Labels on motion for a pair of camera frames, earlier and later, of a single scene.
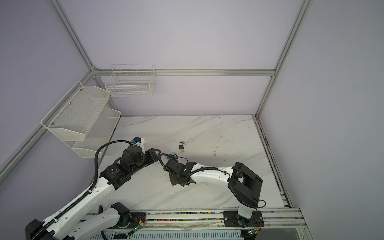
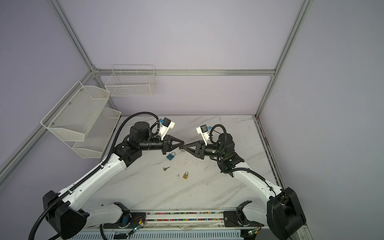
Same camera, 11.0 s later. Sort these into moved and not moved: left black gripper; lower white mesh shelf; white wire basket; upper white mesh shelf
Moved: left black gripper
Not moved: white wire basket; upper white mesh shelf; lower white mesh shelf
